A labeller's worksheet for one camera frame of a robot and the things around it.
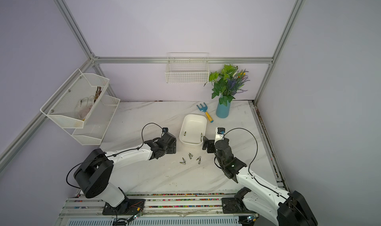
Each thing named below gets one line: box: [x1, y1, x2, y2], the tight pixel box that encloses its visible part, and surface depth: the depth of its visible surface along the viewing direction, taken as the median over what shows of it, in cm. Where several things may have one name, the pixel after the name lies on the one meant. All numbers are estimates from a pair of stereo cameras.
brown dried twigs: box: [93, 86, 102, 103], surface depth 84 cm
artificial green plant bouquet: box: [203, 64, 251, 107], surface depth 90 cm
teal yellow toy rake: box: [196, 102, 214, 123], surface depth 117 cm
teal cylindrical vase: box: [215, 100, 231, 119], surface depth 112 cm
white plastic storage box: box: [178, 113, 208, 147], surface depth 106 cm
